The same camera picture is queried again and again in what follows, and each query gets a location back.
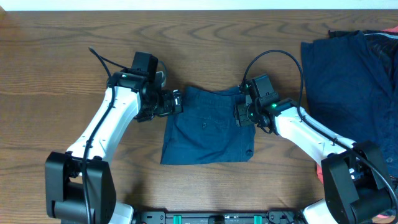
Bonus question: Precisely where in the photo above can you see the dark blue denim shorts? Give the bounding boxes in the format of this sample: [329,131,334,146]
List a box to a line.
[160,86,256,165]

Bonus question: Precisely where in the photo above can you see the black cable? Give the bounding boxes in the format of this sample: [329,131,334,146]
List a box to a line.
[241,49,398,212]
[81,46,169,224]

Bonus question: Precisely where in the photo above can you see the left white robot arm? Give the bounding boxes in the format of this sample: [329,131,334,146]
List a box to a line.
[45,71,182,223]

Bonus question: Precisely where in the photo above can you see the left black cable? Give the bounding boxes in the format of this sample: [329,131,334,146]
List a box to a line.
[81,46,169,224]

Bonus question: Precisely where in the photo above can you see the red garment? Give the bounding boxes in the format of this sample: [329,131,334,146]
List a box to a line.
[316,164,324,184]

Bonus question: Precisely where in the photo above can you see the navy blue shirt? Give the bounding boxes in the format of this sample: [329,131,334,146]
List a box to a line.
[301,30,397,176]

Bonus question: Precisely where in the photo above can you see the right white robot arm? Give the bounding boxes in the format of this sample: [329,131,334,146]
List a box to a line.
[234,95,397,223]

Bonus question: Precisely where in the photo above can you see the right black cable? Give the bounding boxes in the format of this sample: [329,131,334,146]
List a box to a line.
[241,49,398,212]

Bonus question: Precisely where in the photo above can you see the dark striped garment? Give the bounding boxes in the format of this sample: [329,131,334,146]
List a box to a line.
[364,30,397,81]

